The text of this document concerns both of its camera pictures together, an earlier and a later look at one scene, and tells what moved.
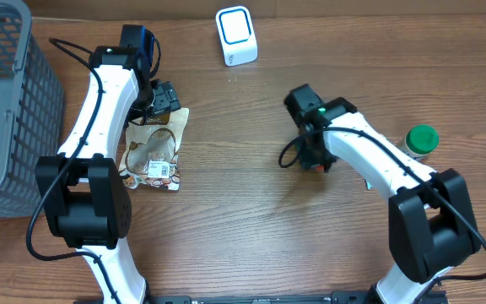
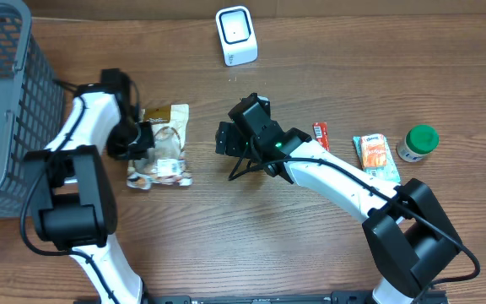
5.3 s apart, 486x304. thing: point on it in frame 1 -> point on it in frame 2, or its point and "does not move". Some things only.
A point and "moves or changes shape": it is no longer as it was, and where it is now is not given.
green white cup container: (419, 141) does not move
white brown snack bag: (150, 151) moves or changes shape
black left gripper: (165, 100) -> (143, 138)
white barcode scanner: (237, 35) does not move
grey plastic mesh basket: (18, 116) does not move
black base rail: (337, 297) does not move
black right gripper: (311, 156) -> (226, 139)
